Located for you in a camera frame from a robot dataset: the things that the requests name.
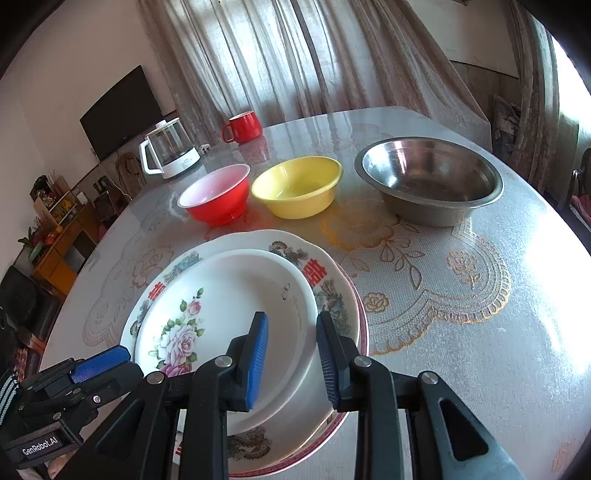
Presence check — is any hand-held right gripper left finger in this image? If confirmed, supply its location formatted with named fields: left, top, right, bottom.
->
left=78, top=311, right=269, bottom=480

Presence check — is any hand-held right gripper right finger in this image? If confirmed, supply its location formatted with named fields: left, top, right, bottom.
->
left=315, top=311, right=527, bottom=480

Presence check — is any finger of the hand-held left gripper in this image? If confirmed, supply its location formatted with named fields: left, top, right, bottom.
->
left=69, top=345, right=145, bottom=407

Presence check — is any large purple-rimmed floral plate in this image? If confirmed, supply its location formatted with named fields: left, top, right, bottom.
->
left=228, top=263, right=370, bottom=478

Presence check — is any small pink rose plate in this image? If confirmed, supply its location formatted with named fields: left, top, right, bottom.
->
left=134, top=249, right=319, bottom=437

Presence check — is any medium red-blue patterned plate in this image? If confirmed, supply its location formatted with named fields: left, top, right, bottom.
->
left=119, top=229, right=362, bottom=476

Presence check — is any red plastic bowl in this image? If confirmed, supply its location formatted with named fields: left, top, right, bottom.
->
left=177, top=164, right=251, bottom=227

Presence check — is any yellow plastic bowl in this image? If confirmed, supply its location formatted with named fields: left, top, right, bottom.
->
left=250, top=156, right=343, bottom=219

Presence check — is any stainless steel bowl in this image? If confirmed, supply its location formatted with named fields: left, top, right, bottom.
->
left=354, top=137, right=504, bottom=227

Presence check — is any black leather seat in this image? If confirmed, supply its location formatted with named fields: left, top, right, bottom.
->
left=0, top=265, right=61, bottom=342

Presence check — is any gold lace table mat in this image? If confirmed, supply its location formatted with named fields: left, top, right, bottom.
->
left=83, top=212, right=513, bottom=356

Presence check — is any wooden cabinet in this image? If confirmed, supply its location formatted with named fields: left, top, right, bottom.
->
left=18, top=175, right=100, bottom=296

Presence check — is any white glass electric kettle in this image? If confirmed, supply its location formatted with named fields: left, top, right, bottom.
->
left=139, top=117, right=201, bottom=180

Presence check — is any red mug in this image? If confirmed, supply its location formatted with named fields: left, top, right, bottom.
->
left=222, top=111, right=264, bottom=143

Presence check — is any grey patterned bundle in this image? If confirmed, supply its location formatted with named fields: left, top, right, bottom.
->
left=489, top=95, right=522, bottom=148

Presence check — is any wide beige sheer curtain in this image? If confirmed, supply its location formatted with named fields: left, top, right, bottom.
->
left=139, top=0, right=490, bottom=153

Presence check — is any dark wooden round-back chair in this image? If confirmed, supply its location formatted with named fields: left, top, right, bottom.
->
left=568, top=148, right=591, bottom=222

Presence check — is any bright window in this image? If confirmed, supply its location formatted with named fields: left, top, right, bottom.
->
left=551, top=37, right=591, bottom=254

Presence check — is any narrow beige sheer curtain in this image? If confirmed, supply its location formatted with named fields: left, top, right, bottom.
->
left=508, top=0, right=561, bottom=195

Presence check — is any black wall television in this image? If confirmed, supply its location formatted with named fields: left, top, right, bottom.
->
left=79, top=65, right=163, bottom=161

